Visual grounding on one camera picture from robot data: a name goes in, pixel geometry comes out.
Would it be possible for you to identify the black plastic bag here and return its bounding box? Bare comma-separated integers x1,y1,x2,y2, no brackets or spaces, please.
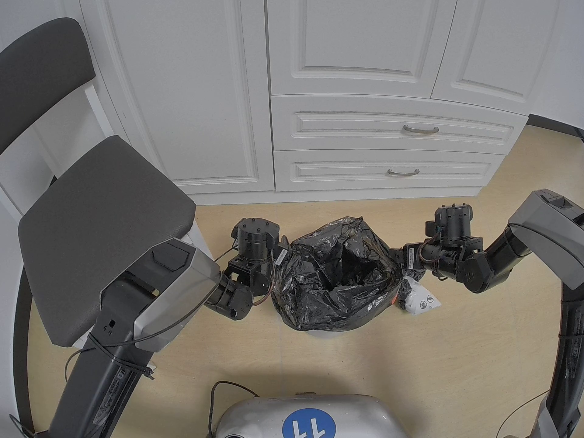
271,216,413,333

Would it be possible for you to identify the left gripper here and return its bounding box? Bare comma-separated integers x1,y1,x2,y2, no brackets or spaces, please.
268,235,293,275

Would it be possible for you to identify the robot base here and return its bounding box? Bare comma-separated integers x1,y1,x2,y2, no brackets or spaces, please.
214,394,409,438

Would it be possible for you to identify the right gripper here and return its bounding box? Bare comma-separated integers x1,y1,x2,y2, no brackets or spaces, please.
401,242,429,273

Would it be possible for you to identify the crumpled white printed paper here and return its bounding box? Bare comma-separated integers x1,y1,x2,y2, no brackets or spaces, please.
401,277,442,317

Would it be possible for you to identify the white wardrobe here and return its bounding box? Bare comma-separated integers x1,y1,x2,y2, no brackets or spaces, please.
73,0,566,206

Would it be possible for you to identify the white chair dark grey seat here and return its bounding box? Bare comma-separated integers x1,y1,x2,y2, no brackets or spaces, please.
0,18,215,380

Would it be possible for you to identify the black cable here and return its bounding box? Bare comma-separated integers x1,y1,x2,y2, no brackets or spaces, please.
207,381,260,438

